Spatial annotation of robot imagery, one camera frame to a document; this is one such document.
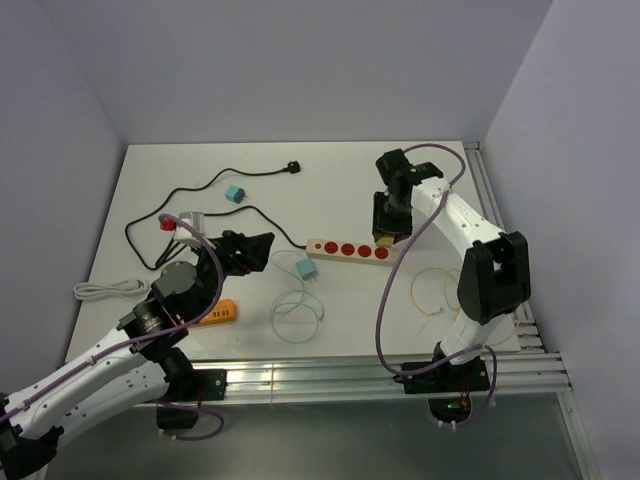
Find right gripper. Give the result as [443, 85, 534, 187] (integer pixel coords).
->
[373, 190, 414, 244]

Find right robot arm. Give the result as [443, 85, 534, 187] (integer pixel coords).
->
[372, 149, 531, 390]

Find teal charger with cable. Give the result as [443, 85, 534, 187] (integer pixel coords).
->
[295, 258, 317, 281]

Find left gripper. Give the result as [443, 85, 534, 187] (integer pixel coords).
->
[190, 229, 274, 321]

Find aluminium front rail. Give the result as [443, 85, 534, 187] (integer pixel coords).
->
[193, 352, 573, 406]

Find beige red power strip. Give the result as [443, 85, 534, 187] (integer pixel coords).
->
[305, 239, 399, 266]

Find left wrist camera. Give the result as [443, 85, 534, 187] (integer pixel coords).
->
[159, 211, 205, 248]

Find purple cable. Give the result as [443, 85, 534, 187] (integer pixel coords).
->
[374, 143, 499, 429]
[0, 213, 226, 442]

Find small yellow plug adapter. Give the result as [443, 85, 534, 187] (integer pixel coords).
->
[376, 235, 395, 248]

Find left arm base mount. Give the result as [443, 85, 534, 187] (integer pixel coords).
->
[151, 369, 227, 442]

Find small teal plug adapter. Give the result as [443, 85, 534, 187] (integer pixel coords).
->
[224, 185, 246, 204]

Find yellow charging cable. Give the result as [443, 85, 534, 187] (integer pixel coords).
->
[409, 267, 521, 346]

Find orange power strip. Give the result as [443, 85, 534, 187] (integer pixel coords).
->
[193, 299, 237, 328]

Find teal charging cable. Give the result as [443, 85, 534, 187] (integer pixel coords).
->
[269, 249, 327, 346]

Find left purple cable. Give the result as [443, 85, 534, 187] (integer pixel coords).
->
[0, 213, 226, 442]

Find aluminium rail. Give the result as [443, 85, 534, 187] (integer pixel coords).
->
[462, 141, 544, 351]
[193, 352, 573, 406]

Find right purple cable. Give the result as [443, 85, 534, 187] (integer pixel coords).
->
[374, 143, 499, 429]

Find white coiled cable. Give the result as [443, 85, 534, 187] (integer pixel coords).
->
[73, 278, 150, 302]

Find black power cord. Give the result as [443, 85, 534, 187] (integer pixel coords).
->
[124, 159, 309, 271]

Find aluminium right rail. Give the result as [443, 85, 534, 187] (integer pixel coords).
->
[462, 141, 544, 351]

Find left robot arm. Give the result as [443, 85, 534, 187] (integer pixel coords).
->
[1, 230, 275, 479]

